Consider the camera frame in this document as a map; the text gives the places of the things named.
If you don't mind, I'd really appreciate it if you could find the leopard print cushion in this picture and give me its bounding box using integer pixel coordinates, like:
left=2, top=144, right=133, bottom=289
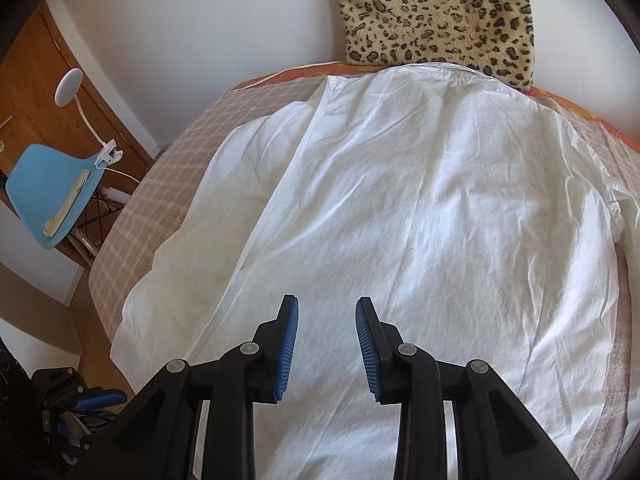
left=334, top=0, right=537, bottom=92

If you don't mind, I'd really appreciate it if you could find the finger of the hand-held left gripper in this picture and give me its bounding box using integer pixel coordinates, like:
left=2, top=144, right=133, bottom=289
left=72, top=389, right=128, bottom=413

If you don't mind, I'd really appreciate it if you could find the blue chair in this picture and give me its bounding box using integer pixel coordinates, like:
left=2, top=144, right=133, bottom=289
left=5, top=143, right=132, bottom=267

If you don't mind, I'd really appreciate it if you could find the white lamp cable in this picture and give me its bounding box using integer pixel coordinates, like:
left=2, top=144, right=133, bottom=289
left=105, top=166, right=147, bottom=183

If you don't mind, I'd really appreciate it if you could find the dark cloth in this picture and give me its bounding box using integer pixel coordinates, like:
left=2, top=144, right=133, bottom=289
left=0, top=335, right=46, bottom=480

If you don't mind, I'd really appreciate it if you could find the white shirt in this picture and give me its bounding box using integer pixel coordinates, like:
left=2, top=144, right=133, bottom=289
left=109, top=62, right=632, bottom=480

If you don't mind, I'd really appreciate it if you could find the white clip lamp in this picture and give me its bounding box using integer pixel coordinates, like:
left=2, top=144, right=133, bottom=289
left=54, top=67, right=124, bottom=169

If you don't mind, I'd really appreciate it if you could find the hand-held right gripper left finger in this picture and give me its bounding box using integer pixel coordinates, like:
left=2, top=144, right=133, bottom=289
left=65, top=294, right=300, bottom=480

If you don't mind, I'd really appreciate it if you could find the beige plaid blanket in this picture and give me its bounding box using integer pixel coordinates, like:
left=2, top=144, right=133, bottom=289
left=89, top=72, right=640, bottom=480

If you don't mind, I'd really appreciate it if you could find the beige cloth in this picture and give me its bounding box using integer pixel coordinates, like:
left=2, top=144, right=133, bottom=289
left=42, top=170, right=92, bottom=238

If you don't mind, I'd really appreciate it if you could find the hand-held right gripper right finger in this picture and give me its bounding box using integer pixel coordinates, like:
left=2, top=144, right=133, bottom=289
left=355, top=297, right=581, bottom=480

